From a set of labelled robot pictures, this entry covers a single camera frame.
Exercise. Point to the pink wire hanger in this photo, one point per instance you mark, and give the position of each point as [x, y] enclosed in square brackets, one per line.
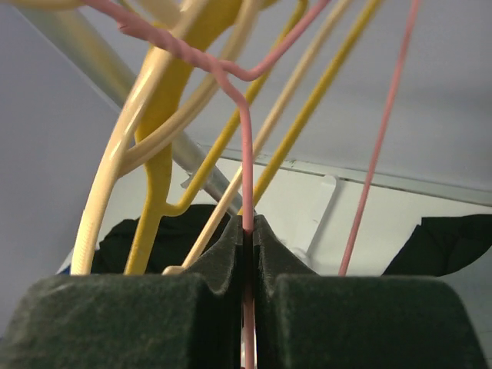
[135, 26]

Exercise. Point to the blue checked shirt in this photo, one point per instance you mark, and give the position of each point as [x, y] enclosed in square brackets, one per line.
[65, 267]

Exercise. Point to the black shirt on table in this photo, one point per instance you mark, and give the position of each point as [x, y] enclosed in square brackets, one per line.
[173, 241]

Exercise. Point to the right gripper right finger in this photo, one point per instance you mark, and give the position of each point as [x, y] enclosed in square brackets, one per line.
[304, 320]

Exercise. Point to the cream plastic hanger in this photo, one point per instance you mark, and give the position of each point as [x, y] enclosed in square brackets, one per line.
[179, 20]

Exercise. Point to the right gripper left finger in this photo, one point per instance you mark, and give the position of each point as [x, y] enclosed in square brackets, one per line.
[188, 320]

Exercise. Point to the black hanging garment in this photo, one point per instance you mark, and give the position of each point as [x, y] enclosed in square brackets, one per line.
[442, 245]

